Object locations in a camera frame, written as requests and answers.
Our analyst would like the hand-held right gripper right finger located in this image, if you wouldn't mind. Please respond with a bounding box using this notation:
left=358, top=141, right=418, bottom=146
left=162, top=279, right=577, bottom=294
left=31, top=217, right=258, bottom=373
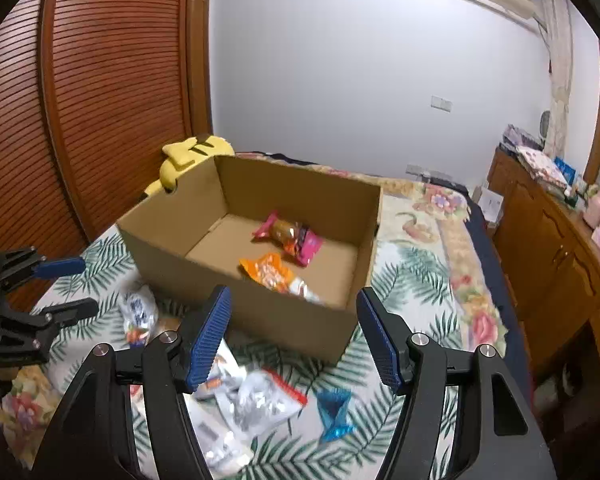
left=356, top=287, right=558, bottom=480

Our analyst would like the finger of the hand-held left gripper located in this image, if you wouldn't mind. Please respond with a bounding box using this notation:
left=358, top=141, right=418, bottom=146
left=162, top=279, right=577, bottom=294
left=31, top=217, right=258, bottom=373
left=0, top=297, right=100, bottom=363
left=0, top=246, right=87, bottom=295

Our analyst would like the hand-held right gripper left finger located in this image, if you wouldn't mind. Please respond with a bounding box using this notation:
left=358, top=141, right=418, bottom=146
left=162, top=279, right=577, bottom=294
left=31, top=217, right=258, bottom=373
left=32, top=285, right=233, bottom=480

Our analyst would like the white orange snack packet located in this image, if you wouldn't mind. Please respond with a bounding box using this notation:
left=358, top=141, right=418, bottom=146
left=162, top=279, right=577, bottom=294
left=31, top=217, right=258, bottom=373
left=195, top=339, right=248, bottom=401

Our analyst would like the white blue print snack packet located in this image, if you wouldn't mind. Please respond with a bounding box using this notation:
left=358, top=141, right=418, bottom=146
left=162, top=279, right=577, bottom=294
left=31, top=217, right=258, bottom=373
left=119, top=284, right=160, bottom=351

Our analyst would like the silver red edge snack packet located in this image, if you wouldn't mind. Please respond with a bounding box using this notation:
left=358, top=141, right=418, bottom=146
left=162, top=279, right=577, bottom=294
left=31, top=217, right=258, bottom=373
left=230, top=369, right=308, bottom=433

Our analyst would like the blue snack wrapper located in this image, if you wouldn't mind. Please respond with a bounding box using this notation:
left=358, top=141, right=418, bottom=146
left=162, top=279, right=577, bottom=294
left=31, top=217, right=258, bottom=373
left=314, top=387, right=355, bottom=443

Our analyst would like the brown cardboard box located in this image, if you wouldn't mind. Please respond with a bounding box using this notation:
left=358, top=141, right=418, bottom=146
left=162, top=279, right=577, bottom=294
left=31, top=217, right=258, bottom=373
left=116, top=155, right=384, bottom=365

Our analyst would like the plain white snack packet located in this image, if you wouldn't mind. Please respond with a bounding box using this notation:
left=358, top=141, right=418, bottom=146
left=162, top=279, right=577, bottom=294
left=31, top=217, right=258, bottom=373
left=185, top=394, right=256, bottom=476

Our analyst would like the pink snack packet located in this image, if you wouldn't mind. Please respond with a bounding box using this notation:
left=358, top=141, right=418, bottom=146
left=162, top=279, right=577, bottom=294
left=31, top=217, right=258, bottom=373
left=251, top=211, right=325, bottom=267

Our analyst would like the leaf printed blanket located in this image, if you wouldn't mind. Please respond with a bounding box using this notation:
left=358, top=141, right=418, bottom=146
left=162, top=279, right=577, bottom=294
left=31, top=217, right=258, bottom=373
left=0, top=225, right=481, bottom=480

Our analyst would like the floral bed sheet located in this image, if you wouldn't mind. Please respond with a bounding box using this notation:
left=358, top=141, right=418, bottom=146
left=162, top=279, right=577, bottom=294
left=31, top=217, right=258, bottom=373
left=0, top=175, right=511, bottom=466

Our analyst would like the dark blue mattress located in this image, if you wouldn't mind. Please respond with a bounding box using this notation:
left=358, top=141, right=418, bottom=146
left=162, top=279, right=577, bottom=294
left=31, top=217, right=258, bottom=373
left=467, top=200, right=536, bottom=386

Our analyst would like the yellow plush toy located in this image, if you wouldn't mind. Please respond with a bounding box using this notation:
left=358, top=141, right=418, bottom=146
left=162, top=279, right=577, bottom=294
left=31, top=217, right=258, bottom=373
left=145, top=132, right=235, bottom=196

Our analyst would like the white box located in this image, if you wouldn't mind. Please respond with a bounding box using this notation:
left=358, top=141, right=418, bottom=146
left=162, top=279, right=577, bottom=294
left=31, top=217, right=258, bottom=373
left=472, top=185, right=505, bottom=223

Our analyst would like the wooden louvered wardrobe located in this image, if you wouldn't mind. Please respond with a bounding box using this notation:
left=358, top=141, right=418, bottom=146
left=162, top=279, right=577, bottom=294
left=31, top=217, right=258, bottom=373
left=0, top=0, right=213, bottom=311

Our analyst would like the wooden cabinet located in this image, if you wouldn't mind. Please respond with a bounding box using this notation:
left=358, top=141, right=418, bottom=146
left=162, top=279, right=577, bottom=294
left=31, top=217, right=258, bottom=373
left=487, top=147, right=600, bottom=376

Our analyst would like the floral folded cloth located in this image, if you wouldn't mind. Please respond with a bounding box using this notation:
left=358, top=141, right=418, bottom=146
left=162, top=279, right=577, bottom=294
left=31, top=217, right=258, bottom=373
left=515, top=146, right=568, bottom=188

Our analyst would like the purple folded cloth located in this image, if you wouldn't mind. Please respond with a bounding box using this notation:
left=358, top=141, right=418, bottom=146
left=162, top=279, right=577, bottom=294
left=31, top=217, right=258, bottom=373
left=500, top=125, right=543, bottom=153

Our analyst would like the pink bottle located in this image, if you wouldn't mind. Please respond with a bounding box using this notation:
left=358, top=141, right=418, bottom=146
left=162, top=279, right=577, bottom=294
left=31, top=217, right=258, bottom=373
left=583, top=187, right=600, bottom=228

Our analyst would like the cream curtain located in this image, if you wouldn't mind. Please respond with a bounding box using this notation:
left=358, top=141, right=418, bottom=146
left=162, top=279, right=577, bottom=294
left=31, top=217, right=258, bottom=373
left=537, top=0, right=576, bottom=158

